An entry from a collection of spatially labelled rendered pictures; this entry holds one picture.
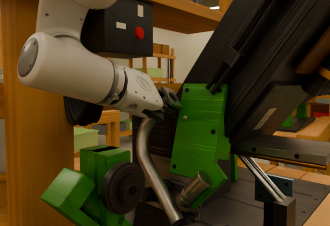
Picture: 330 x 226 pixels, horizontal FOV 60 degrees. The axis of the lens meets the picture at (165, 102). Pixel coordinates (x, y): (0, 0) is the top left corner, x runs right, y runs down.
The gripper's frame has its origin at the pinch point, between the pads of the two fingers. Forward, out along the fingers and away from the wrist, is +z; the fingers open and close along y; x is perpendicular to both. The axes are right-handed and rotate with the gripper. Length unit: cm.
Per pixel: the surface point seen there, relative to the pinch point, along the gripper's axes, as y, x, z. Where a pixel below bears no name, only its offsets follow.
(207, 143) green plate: -12.8, -2.5, 3.8
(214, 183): -20.6, 0.4, 3.6
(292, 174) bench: -12, 6, 86
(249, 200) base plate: -19.3, 12.1, 43.1
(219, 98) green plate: -6.5, -10.3, 3.8
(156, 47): 460, 169, 429
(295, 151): -21.2, -13.7, 16.3
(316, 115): 82, -3, 363
